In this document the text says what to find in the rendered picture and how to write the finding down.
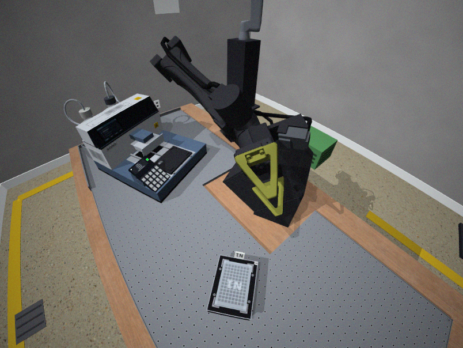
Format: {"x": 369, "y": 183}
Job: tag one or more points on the white label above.
{"x": 239, "y": 255}

